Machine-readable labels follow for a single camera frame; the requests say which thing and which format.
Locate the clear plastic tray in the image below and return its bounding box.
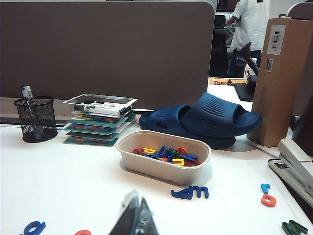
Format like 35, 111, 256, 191
63, 93, 138, 120

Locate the grey partition base rail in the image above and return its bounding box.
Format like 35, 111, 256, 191
0, 97, 157, 126

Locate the grey white stapler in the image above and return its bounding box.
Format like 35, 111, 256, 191
268, 138, 313, 199

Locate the green letter m magnet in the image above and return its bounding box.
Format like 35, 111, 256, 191
281, 219, 309, 235

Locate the dark blue letter m magnet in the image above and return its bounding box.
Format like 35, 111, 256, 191
193, 186, 210, 200

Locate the black whiteboard marker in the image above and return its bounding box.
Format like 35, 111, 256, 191
74, 99, 110, 112

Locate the brown cardboard box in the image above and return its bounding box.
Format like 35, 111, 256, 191
247, 16, 308, 148

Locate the black mesh pen holder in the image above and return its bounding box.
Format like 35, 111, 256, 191
13, 95, 58, 143

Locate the white whiteboard marker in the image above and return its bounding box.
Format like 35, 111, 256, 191
83, 102, 132, 118

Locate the yellow Toblerone box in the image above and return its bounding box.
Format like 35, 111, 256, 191
209, 77, 248, 86

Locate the beige oval paper bowl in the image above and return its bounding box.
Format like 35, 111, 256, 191
115, 130, 212, 186

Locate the black office chair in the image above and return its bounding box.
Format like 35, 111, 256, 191
209, 15, 230, 77

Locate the clear black pen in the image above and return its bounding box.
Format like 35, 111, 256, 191
21, 85, 44, 140

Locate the blue letter g magnet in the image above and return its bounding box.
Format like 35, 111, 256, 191
23, 221, 46, 235

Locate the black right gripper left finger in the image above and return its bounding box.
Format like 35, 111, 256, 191
110, 189, 142, 235

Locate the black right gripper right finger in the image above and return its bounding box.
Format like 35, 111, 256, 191
140, 196, 160, 235

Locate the person in white shirt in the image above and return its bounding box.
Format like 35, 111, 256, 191
227, 0, 270, 75

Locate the green magnet letter card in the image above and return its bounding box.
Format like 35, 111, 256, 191
65, 131, 123, 142
63, 136, 121, 147
67, 111, 137, 125
64, 121, 133, 136

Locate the dark grey monitor stand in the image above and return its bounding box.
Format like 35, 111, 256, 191
235, 41, 260, 102

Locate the brown desk partition panel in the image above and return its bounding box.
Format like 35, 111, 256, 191
287, 0, 313, 150
0, 1, 215, 111

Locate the white red printed package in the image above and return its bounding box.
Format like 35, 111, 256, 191
244, 58, 257, 78

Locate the dark blue rubber slipper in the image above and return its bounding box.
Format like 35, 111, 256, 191
178, 92, 263, 138
138, 104, 237, 150

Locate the blue letter u magnet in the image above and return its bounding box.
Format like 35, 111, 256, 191
158, 146, 176, 160

